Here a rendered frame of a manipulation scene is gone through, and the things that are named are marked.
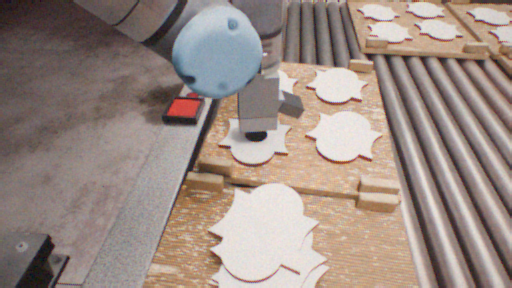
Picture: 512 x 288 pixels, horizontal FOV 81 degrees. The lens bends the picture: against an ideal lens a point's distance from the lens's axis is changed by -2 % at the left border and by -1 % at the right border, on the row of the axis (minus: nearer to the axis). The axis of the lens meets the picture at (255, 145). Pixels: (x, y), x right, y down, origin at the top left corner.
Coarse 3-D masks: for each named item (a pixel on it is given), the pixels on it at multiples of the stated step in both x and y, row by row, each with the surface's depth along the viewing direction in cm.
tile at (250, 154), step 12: (228, 120) 61; (276, 132) 58; (288, 132) 59; (228, 144) 55; (240, 144) 55; (252, 144) 55; (264, 144) 55; (276, 144) 55; (240, 156) 53; (252, 156) 53; (264, 156) 53
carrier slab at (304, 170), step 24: (288, 72) 76; (312, 72) 76; (360, 72) 76; (312, 96) 68; (216, 120) 62; (288, 120) 62; (312, 120) 62; (384, 120) 62; (216, 144) 57; (288, 144) 57; (312, 144) 57; (384, 144) 57; (240, 168) 53; (264, 168) 53; (288, 168) 53; (312, 168) 53; (336, 168) 53; (360, 168) 53; (384, 168) 53; (312, 192) 50; (336, 192) 49
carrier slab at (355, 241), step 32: (192, 192) 49; (224, 192) 49; (192, 224) 45; (320, 224) 45; (352, 224) 45; (384, 224) 45; (160, 256) 41; (192, 256) 41; (352, 256) 41; (384, 256) 41
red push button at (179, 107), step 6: (174, 102) 68; (180, 102) 68; (186, 102) 68; (192, 102) 68; (198, 102) 68; (174, 108) 66; (180, 108) 66; (186, 108) 66; (192, 108) 66; (168, 114) 65; (174, 114) 65; (180, 114) 65; (186, 114) 65; (192, 114) 65
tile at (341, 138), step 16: (352, 112) 62; (320, 128) 59; (336, 128) 59; (352, 128) 59; (368, 128) 59; (320, 144) 55; (336, 144) 55; (352, 144) 55; (368, 144) 55; (336, 160) 53; (352, 160) 53; (368, 160) 54
